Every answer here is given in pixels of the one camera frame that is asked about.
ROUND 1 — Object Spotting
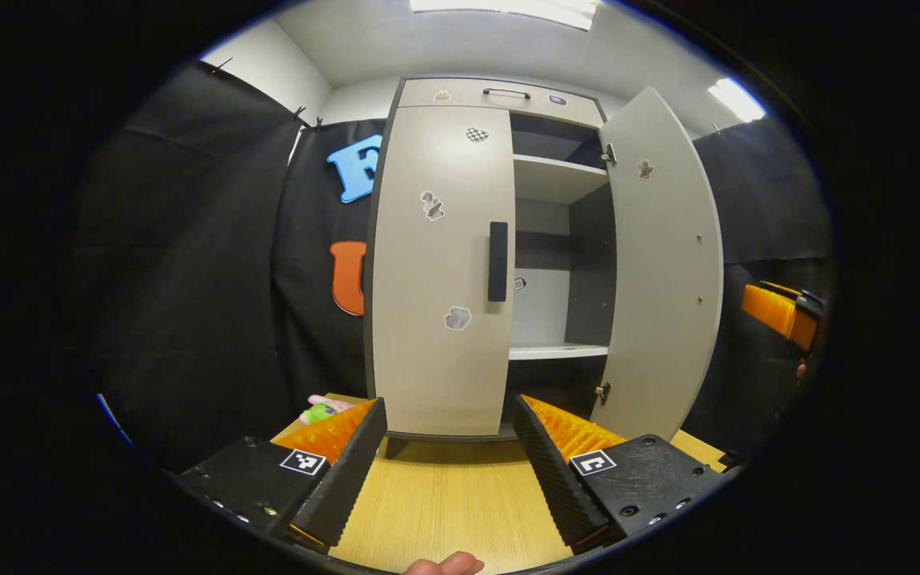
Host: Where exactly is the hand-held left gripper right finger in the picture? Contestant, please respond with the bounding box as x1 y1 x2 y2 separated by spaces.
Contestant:
513 394 731 553

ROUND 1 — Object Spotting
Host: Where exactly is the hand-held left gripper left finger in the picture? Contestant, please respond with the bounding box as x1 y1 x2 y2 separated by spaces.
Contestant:
172 397 388 552

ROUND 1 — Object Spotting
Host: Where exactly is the grey cabinet door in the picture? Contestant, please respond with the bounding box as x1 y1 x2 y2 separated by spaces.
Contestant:
590 86 725 442
371 105 517 438

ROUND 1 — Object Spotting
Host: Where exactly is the grey double-door shoe cabinet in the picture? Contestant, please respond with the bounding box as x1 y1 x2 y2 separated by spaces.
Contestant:
363 76 724 460

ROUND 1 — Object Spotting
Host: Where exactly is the white cabinet shelf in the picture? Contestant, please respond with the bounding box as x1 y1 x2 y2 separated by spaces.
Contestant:
508 343 609 362
513 153 611 205

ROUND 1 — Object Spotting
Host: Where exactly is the grey cabinet drawer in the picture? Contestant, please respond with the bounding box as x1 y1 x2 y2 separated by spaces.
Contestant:
396 77 606 129

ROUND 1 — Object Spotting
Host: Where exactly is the pink green plush toy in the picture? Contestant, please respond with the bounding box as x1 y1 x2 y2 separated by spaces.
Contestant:
299 395 359 426

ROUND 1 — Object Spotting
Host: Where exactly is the small ceiling light panel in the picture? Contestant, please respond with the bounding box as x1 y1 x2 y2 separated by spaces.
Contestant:
707 77 767 123

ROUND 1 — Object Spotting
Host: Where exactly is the black backdrop cloth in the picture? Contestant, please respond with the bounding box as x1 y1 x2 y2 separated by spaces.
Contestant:
69 60 838 472

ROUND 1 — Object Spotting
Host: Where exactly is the long ceiling light panel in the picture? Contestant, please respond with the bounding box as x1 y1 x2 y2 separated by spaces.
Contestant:
409 0 601 31

